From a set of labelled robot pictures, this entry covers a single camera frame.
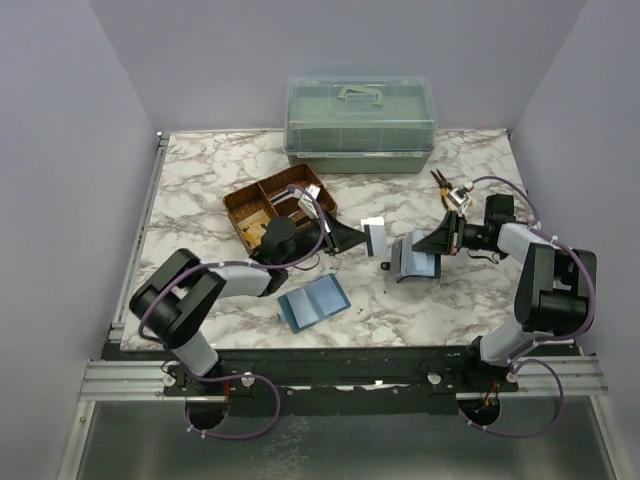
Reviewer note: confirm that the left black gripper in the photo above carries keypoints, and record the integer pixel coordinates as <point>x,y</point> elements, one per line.
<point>339,237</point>

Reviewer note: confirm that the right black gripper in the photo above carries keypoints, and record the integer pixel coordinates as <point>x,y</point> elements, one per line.
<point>448,238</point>

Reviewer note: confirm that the black leather card holder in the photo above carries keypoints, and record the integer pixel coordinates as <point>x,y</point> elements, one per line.
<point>405,263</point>

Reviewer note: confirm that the brown wicker divided tray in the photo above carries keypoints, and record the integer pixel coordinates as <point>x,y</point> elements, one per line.
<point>243,202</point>

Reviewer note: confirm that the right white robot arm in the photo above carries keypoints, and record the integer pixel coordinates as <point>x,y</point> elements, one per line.
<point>555,295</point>

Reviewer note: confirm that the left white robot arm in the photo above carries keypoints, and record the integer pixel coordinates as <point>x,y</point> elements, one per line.
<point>174,302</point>

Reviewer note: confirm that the blue plastic card sleeve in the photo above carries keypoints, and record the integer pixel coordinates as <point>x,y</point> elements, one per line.
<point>313,303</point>

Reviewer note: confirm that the gold cards in tray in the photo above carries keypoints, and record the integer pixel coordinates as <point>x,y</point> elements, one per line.
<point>254,227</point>

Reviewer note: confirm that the green clear-lid storage box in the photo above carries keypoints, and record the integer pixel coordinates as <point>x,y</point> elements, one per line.
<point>360,125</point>

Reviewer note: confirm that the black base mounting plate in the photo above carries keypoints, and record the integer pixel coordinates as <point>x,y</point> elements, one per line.
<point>352,381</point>

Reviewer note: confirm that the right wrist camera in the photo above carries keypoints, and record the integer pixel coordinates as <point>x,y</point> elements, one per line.
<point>459,198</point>

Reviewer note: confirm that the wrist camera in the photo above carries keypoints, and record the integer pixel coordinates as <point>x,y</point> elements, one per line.
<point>459,198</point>
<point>306,198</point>

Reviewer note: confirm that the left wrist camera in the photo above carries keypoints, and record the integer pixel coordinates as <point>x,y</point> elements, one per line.
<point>306,198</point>

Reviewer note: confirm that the yellow handled pliers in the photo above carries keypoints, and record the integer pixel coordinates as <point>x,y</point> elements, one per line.
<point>445,187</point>

